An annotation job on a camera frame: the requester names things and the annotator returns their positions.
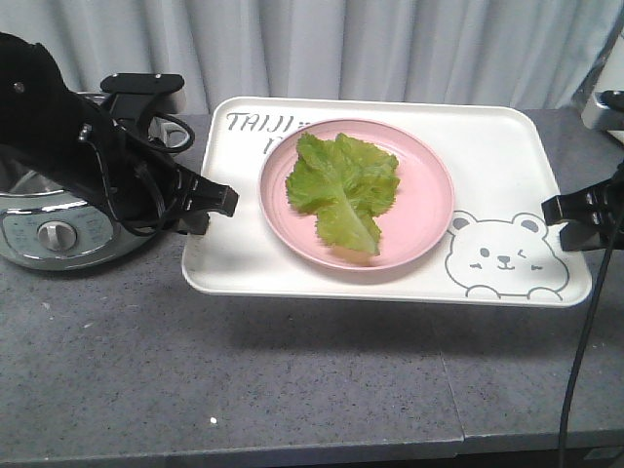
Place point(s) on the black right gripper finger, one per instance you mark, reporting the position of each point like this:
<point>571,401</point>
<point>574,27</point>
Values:
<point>577,237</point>
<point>595,205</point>

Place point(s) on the white pleated curtain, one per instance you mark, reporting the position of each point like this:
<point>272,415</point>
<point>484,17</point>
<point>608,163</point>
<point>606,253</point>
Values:
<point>523,54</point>

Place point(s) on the cream bear serving tray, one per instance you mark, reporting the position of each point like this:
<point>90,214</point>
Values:
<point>497,248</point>

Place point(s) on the pale green electric pot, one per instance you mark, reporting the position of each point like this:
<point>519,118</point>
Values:
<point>56,189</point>

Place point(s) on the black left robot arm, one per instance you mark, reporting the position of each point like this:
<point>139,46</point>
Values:
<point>32,89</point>

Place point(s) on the pink round plate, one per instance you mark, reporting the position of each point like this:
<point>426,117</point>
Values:
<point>411,228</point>

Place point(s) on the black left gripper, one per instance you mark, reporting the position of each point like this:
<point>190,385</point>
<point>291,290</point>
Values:
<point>150,192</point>

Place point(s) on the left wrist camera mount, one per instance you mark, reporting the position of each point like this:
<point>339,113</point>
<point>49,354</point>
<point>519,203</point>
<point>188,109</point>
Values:
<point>136,98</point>

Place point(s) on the green lettuce leaf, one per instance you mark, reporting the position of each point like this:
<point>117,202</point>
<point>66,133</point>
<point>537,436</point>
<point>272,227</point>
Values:
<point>346,183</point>

